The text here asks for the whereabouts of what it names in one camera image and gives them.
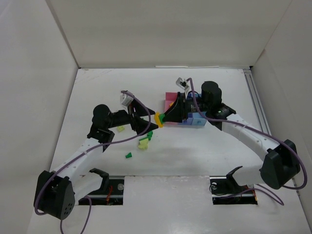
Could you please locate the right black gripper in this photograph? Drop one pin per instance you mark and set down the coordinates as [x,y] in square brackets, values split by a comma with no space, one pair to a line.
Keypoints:
[184,107]

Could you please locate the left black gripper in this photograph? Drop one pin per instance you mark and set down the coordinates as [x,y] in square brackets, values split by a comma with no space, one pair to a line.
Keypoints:
[131,117]

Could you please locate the orange rounded lego brick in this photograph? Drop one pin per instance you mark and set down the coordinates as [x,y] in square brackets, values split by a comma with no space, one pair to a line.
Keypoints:
[157,121]

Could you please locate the dark green lego brick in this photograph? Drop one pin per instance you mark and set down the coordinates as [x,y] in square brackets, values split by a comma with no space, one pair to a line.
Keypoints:
[150,135]

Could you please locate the small light green lego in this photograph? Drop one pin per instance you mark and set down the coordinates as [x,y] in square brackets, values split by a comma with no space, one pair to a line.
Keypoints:
[120,128]

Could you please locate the light green large lego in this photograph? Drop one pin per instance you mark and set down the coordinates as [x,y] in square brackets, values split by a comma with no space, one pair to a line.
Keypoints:
[143,145]

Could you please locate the dark green sloped lego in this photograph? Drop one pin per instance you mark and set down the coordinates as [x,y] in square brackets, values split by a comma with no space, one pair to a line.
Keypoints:
[161,117]

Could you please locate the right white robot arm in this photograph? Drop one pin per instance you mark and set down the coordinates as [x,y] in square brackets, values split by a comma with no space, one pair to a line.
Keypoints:
[280,162]

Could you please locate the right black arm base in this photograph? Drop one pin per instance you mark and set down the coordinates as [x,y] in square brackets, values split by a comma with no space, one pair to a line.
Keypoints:
[224,190]

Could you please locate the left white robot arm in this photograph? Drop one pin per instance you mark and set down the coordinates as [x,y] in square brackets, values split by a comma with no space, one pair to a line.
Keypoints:
[59,190]

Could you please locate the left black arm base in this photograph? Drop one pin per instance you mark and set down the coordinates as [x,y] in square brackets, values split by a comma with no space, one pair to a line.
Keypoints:
[99,188]

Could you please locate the purple-blue container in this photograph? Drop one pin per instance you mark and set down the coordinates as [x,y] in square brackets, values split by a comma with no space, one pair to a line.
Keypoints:
[188,121]

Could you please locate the pink container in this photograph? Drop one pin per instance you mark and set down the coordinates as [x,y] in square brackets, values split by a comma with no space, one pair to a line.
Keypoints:
[170,98]

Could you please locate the small green wedge lego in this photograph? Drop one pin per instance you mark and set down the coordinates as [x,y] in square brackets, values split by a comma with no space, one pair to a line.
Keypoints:
[128,155]

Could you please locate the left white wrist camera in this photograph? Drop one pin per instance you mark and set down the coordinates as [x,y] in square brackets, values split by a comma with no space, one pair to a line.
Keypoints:
[125,100]

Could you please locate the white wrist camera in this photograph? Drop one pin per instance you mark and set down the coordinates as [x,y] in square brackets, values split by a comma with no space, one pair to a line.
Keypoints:
[125,100]
[183,84]

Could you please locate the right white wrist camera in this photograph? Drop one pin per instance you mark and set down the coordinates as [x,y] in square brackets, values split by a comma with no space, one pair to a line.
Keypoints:
[183,84]

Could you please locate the aluminium rail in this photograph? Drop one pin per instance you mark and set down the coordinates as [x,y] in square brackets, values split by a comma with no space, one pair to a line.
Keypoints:
[260,114]

